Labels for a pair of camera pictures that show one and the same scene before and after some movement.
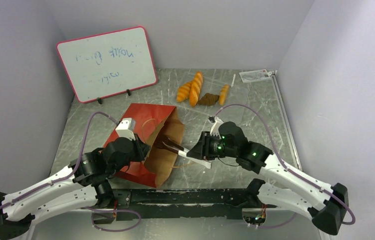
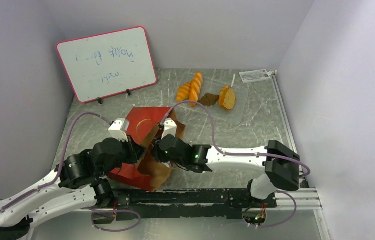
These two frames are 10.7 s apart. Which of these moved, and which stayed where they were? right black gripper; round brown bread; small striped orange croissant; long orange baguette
Moved: right black gripper
Stayed: small striped orange croissant; round brown bread; long orange baguette
